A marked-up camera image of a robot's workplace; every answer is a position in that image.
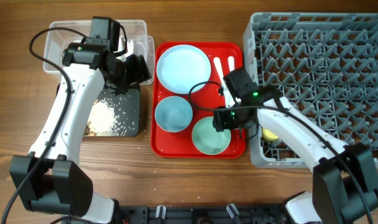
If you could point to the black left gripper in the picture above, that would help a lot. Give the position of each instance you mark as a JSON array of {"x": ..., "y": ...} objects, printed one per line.
[{"x": 140, "y": 71}]

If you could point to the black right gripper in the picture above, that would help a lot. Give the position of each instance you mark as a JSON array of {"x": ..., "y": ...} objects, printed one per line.
[{"x": 222, "y": 124}]

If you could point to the green bowl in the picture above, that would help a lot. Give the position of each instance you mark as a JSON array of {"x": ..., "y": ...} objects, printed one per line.
[{"x": 206, "y": 138}]

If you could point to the white napkin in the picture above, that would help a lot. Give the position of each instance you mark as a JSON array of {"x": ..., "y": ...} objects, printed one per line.
[{"x": 130, "y": 47}]

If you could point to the food scraps with rice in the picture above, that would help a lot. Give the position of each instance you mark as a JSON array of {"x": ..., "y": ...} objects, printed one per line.
[{"x": 111, "y": 118}]

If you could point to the yellow plastic cup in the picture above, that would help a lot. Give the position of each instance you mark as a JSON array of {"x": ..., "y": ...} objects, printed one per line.
[{"x": 268, "y": 135}]

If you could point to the small blue bowl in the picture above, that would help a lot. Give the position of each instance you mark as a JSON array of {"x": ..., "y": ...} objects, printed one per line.
[{"x": 173, "y": 114}]

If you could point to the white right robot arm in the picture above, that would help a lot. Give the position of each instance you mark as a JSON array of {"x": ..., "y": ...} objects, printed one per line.
[{"x": 345, "y": 176}]

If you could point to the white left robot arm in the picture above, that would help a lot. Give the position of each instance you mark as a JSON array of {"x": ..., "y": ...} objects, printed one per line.
[{"x": 48, "y": 179}]

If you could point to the black waste tray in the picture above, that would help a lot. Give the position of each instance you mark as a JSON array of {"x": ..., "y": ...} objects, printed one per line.
[{"x": 127, "y": 105}]

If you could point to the grey dishwasher rack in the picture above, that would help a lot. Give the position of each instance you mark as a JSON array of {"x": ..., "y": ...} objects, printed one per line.
[{"x": 326, "y": 64}]

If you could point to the red plastic tray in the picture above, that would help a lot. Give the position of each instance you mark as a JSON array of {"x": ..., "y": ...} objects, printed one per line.
[{"x": 180, "y": 145}]

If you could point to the white plastic spoon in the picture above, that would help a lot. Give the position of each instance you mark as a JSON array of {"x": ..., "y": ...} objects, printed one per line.
[{"x": 219, "y": 69}]

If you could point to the white plastic fork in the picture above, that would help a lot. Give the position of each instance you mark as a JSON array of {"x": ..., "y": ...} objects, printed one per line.
[{"x": 231, "y": 63}]

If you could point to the light blue plate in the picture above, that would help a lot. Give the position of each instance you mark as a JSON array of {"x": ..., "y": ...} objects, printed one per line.
[{"x": 181, "y": 67}]

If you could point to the clear plastic bin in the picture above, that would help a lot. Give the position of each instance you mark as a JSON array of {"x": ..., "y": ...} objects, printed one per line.
[{"x": 71, "y": 31}]

